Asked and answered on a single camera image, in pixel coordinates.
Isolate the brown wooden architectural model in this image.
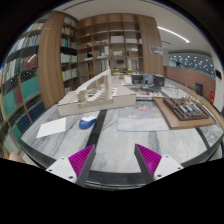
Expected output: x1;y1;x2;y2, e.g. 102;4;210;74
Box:
153;97;216;130

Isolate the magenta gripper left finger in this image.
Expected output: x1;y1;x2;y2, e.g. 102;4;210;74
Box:
46;145;96;187

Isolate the light blue mouse pad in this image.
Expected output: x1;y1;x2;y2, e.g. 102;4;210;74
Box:
117;101;169;132

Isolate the white architectural building model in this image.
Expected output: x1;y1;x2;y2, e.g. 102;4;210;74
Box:
58;69;136;116

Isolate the wooden wall bookshelf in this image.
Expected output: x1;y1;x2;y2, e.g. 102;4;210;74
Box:
78;13;163;83

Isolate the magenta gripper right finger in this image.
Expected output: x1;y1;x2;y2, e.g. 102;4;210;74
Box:
134;144;183;184

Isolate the blue and white computer mouse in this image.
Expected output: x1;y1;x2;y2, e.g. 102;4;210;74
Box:
79;116;96;129

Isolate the white paper sheet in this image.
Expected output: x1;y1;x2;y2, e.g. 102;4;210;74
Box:
37;118;66;138

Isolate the left bookshelf with books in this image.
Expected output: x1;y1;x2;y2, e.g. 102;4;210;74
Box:
0;11;79;158

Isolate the grey model on table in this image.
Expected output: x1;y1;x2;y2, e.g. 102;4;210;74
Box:
131;73;165;87

